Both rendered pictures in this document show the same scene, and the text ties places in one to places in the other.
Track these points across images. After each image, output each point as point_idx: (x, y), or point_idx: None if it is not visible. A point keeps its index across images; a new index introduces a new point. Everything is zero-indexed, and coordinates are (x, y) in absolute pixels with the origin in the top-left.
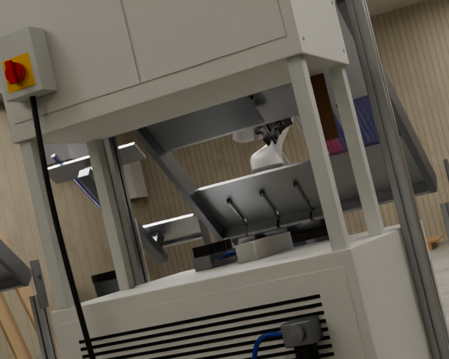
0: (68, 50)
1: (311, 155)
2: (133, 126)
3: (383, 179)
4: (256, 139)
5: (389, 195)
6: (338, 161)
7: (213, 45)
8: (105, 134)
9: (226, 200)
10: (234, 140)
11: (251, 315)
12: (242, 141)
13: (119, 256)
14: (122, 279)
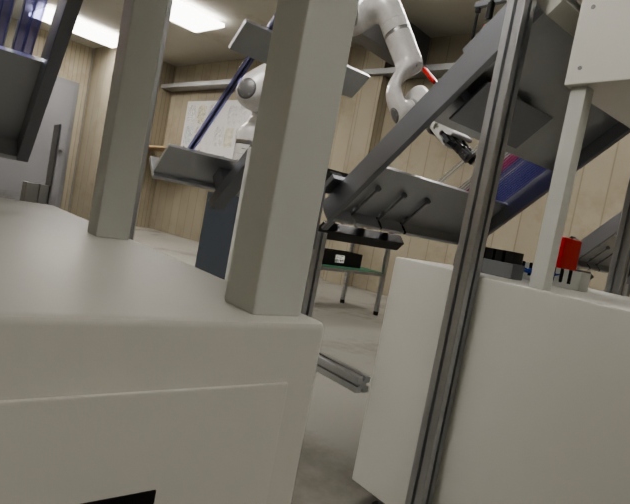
0: None
1: None
2: None
3: (456, 224)
4: (254, 112)
5: (449, 237)
6: (466, 199)
7: None
8: (623, 97)
9: (374, 185)
10: (245, 102)
11: None
12: (252, 107)
13: (558, 247)
14: (550, 276)
